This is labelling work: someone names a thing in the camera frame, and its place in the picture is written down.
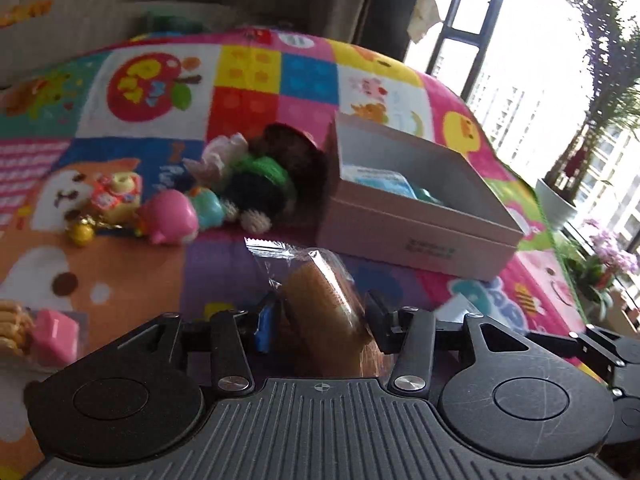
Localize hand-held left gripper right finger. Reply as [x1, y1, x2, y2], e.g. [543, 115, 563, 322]
[366, 290, 532, 396]

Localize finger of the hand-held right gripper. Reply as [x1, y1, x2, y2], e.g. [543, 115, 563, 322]
[529, 326, 640, 386]

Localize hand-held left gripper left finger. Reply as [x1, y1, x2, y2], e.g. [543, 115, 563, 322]
[119, 292, 281, 396]

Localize brown cake slice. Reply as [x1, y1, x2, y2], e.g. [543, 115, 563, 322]
[244, 236, 382, 377]

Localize pink cardboard box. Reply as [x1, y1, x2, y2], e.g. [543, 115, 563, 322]
[316, 111, 526, 281]

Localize crochet doll with brown hair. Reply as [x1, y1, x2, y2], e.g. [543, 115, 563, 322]
[220, 122, 332, 233]

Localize pink orchid flowers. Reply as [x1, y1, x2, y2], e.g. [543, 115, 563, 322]
[575, 217, 640, 281]

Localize colourful printed blanket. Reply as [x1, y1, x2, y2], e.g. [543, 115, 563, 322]
[0, 29, 601, 467]

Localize small teal toy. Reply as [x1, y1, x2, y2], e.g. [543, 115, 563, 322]
[414, 187, 447, 207]

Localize teal round toy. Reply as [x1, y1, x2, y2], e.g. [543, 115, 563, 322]
[189, 186, 226, 232]

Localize blue packet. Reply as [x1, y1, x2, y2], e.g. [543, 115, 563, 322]
[341, 164, 417, 202]

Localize pink pig toy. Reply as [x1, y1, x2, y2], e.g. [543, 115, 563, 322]
[136, 191, 201, 247]

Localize pink plush bunny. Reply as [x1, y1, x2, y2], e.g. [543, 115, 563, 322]
[181, 132, 251, 187]

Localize lucky cat charm with bell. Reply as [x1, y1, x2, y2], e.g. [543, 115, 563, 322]
[65, 170, 144, 247]

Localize small pink square box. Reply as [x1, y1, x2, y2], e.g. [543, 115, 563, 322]
[31, 309, 81, 367]

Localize tall plant in white pot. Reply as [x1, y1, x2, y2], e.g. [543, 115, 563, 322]
[534, 0, 640, 232]

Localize hanging pale cloth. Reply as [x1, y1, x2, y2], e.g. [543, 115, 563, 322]
[406, 0, 444, 44]

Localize green cushion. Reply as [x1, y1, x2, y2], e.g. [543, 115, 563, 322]
[144, 10, 203, 34]

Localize black window frame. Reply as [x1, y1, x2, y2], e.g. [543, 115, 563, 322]
[400, 0, 507, 113]

